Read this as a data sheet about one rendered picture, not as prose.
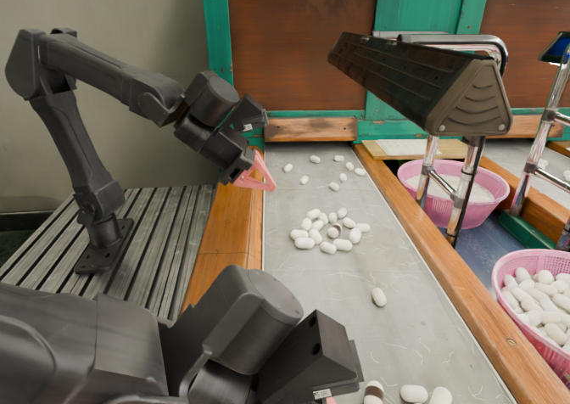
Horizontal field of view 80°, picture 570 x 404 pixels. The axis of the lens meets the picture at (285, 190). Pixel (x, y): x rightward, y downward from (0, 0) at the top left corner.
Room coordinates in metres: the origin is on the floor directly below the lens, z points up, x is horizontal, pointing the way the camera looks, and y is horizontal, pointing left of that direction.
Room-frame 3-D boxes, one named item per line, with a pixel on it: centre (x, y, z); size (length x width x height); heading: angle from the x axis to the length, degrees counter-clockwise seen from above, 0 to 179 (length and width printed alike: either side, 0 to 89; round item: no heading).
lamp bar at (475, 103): (0.62, -0.16, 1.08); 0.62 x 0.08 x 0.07; 3
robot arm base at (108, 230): (0.65, 0.41, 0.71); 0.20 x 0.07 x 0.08; 7
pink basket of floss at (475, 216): (0.80, -0.43, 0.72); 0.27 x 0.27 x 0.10
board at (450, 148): (1.02, -0.42, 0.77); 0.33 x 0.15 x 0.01; 93
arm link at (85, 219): (0.65, 0.40, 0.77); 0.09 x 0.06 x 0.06; 163
